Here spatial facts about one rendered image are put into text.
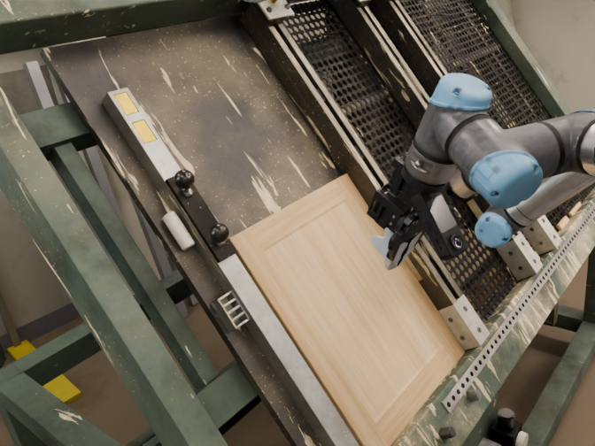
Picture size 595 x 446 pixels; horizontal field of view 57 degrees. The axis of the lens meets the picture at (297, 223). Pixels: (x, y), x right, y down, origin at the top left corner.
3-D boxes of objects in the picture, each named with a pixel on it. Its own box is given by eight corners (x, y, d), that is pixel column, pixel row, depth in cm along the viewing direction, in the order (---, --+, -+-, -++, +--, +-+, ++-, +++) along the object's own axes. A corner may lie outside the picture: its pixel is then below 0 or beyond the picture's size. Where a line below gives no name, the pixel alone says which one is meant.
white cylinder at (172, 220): (159, 219, 112) (181, 252, 112) (165, 214, 110) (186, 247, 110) (171, 214, 114) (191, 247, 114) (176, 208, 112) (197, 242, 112)
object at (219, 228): (215, 253, 113) (216, 246, 100) (204, 238, 113) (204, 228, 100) (230, 243, 113) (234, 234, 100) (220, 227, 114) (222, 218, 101)
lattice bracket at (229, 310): (229, 333, 111) (236, 329, 108) (211, 303, 111) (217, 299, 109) (243, 323, 113) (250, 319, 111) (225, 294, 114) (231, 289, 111)
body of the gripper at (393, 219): (392, 202, 96) (416, 146, 88) (429, 232, 93) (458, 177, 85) (364, 217, 92) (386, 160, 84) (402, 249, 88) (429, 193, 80)
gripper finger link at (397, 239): (396, 248, 95) (413, 211, 89) (404, 254, 94) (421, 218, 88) (379, 258, 92) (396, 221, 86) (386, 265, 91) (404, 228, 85)
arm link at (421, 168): (471, 156, 82) (440, 172, 77) (459, 179, 85) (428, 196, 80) (432, 128, 85) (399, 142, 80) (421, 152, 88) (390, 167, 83)
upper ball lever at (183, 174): (183, 204, 113) (180, 190, 100) (173, 189, 113) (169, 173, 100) (199, 195, 114) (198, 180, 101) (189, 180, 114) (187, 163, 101)
